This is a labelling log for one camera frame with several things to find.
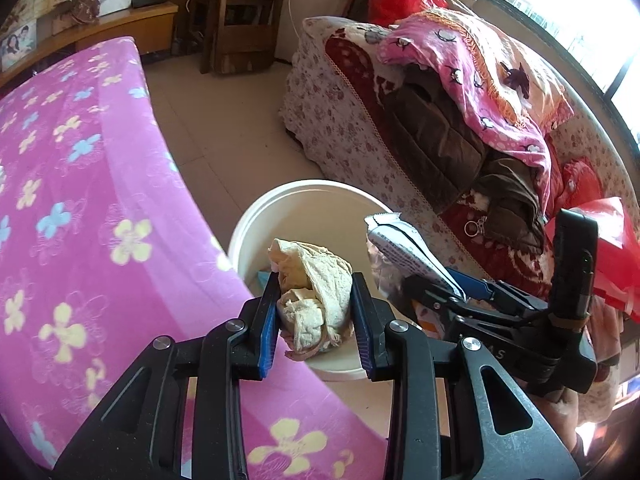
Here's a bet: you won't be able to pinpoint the window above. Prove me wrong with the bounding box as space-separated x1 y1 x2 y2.
475 0 640 147

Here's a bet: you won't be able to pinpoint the silver printed snack bag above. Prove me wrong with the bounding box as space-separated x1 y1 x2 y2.
364 212 467 341

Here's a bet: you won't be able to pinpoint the couple photo frame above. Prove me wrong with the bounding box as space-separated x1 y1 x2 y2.
0 22 39 72

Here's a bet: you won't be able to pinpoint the red fabric bag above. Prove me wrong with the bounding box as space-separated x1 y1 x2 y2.
367 0 449 27

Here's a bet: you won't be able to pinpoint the brown padded jacket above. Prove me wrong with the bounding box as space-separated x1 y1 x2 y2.
385 80 548 257

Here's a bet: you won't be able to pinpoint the dark red patterned blanket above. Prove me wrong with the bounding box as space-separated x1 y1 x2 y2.
324 34 551 291

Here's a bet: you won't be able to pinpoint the red plastic bag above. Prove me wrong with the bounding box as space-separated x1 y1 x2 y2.
545 196 640 325

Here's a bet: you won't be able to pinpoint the pink floral tablecloth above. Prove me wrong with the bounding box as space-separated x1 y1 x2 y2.
0 36 392 480

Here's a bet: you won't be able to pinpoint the light wooden counter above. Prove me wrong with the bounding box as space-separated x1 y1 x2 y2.
0 2 180 87

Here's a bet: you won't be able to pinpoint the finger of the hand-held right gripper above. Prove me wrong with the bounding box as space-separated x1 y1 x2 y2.
445 267 552 317
402 275 501 322

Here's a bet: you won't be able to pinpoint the red cushion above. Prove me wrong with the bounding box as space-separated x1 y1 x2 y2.
560 157 607 211

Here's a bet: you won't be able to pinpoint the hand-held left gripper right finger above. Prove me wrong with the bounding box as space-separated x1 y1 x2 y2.
350 271 583 480

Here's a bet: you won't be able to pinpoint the pink penguin print blanket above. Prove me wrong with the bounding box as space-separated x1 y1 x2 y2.
378 7 576 211

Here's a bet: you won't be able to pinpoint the white cable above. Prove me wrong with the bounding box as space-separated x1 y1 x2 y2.
286 0 307 43

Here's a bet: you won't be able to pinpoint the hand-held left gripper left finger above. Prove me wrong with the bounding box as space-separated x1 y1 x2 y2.
52 270 281 480

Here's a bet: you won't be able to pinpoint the beige tissue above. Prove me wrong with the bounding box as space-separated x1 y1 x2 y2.
267 239 355 362

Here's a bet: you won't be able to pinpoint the dark wooden chair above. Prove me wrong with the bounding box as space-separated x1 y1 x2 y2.
191 0 296 77

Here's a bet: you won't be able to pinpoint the floral covered sofa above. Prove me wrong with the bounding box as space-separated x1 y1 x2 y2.
279 16 640 376

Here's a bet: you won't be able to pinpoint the white bucket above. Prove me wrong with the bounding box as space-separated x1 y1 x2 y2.
227 180 427 382

